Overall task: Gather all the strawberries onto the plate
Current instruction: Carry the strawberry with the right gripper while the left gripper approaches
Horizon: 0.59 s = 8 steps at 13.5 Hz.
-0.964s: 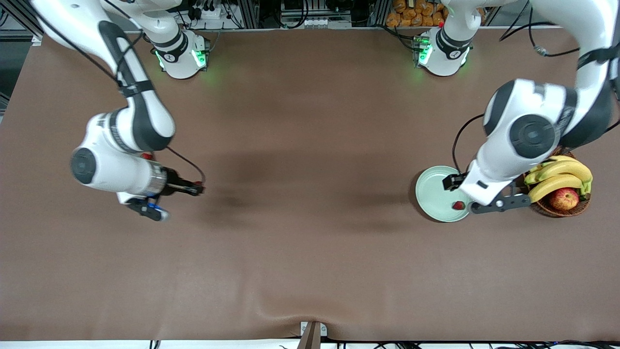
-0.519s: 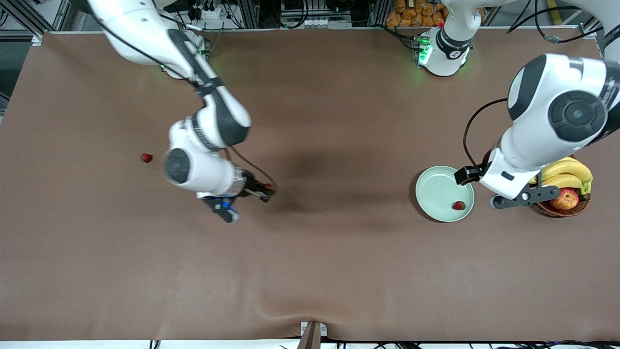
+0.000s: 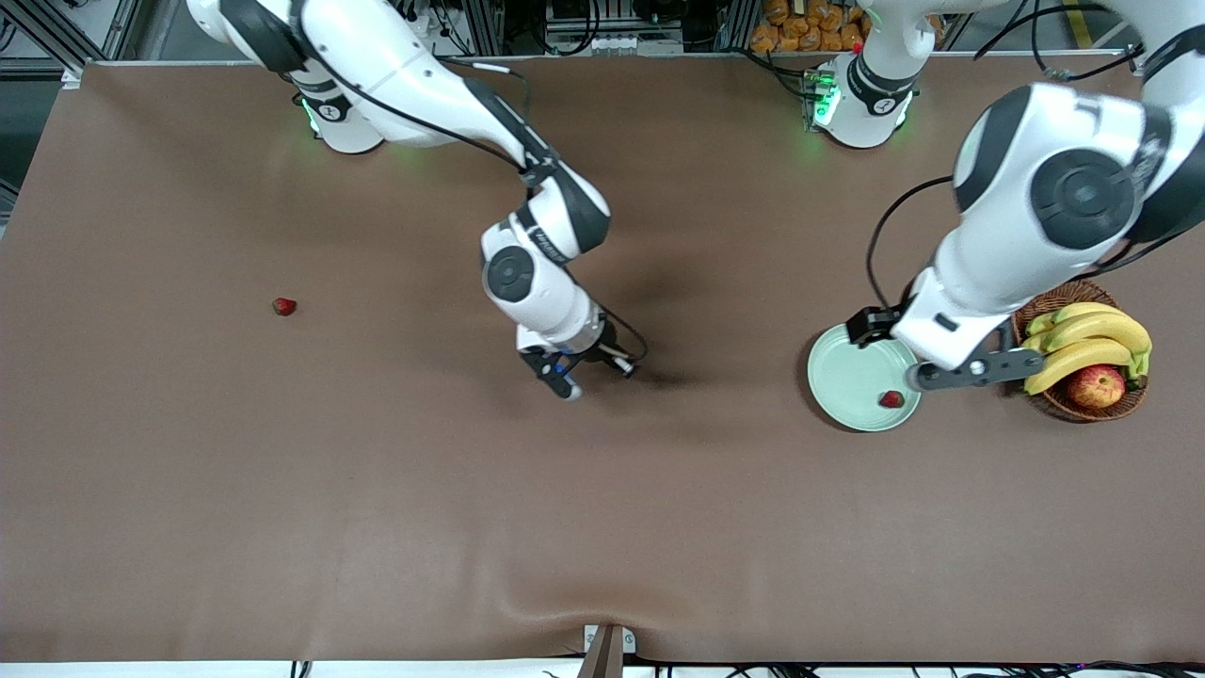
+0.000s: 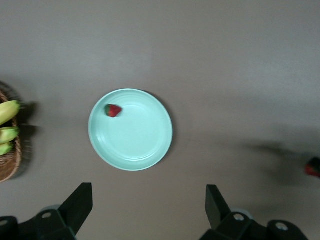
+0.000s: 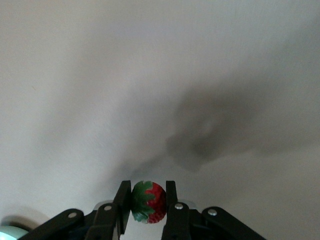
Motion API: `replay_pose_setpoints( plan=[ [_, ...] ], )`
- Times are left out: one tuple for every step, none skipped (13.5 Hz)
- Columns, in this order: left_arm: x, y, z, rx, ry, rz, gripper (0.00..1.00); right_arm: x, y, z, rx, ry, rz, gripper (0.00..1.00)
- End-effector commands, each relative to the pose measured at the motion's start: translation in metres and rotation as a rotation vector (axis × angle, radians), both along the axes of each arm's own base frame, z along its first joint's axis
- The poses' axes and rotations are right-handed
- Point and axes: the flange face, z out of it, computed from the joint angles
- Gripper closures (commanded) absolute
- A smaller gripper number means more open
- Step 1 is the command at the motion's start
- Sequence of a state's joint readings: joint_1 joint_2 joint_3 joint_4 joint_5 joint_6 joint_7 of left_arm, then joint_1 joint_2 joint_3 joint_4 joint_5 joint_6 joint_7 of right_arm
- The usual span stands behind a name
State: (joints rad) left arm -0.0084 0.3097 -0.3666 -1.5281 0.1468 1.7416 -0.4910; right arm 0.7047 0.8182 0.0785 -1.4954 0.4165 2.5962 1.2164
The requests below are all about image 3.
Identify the pale green round plate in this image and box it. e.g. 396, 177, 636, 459
807, 325, 924, 433

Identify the smooth table cover mat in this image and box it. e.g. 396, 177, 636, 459
0, 52, 1205, 665

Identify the yellow banana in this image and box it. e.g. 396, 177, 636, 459
1025, 301, 1126, 337
1023, 338, 1135, 396
1031, 312, 1153, 380

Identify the brown wicker basket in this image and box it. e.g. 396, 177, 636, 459
1012, 280, 1149, 423

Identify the red apple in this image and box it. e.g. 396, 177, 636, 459
1067, 364, 1128, 411

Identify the bag of bread rolls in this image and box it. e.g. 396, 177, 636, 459
750, 0, 872, 54

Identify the dark equipment rack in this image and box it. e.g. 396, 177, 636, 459
442, 0, 754, 56

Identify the white power strip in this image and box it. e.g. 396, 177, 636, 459
381, 0, 443, 40

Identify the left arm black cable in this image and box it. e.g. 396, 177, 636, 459
864, 0, 1205, 316

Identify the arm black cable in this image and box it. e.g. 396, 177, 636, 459
864, 0, 1205, 316
301, 56, 651, 368

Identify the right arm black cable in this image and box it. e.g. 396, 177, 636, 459
301, 56, 651, 368

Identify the brown wooden post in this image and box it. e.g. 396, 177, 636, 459
576, 626, 625, 678

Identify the aluminium frame strut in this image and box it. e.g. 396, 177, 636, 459
0, 0, 180, 90

